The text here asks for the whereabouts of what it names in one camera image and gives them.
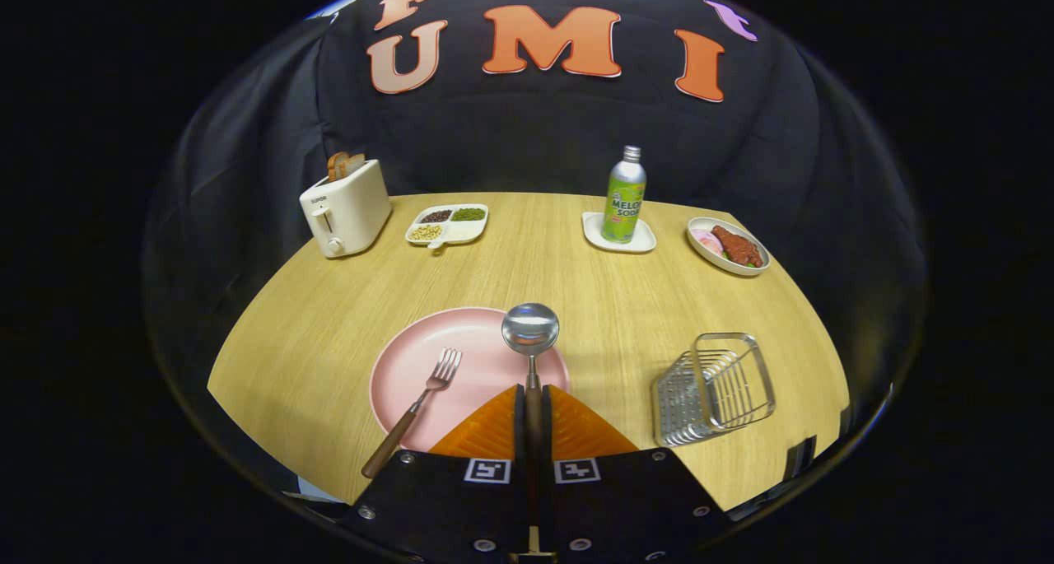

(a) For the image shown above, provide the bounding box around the white round food bowl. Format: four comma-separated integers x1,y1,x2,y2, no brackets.
687,217,772,277

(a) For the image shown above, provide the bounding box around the green soda bottle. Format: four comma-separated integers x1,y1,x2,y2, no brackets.
601,145,647,245

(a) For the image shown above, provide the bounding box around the metal wire cutlery basket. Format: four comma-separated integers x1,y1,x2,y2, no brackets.
652,332,777,449

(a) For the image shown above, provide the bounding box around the pink round plate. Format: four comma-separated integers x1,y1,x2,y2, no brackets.
369,306,571,454

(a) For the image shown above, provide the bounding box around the black backdrop cloth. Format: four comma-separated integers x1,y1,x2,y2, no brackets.
144,0,927,499

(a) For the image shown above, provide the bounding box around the white toaster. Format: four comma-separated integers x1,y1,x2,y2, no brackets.
299,159,393,259

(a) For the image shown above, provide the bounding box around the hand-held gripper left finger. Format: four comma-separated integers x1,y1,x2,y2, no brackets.
342,383,528,561

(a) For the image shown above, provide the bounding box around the red meat piece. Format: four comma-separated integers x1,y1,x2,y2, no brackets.
711,225,764,268

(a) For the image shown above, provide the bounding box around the white square coaster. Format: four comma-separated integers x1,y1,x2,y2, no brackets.
581,211,657,254

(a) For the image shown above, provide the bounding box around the spoon with wooden handle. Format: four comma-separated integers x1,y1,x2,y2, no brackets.
501,303,561,540

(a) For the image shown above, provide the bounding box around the white divided snack dish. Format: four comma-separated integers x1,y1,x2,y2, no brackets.
405,203,490,250

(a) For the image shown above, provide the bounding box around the fork with wooden handle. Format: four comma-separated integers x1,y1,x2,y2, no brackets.
361,347,464,480

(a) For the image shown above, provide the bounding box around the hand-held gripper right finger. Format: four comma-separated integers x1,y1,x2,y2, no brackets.
541,383,725,561

